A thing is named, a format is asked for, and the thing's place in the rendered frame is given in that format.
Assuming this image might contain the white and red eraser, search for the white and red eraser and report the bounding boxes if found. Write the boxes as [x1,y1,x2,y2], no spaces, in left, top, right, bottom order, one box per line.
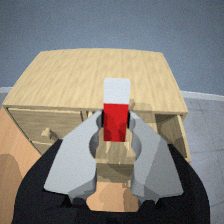
[104,78,131,142]

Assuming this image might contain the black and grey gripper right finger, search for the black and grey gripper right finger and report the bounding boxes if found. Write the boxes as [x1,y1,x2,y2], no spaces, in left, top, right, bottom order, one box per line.
[127,110,211,224]

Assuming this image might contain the tan wooden chest of drawers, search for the tan wooden chest of drawers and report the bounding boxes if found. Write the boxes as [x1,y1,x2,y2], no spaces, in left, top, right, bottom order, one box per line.
[2,48,188,156]

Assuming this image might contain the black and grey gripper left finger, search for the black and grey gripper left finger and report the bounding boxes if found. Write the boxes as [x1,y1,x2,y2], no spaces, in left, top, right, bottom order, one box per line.
[11,109,104,224]

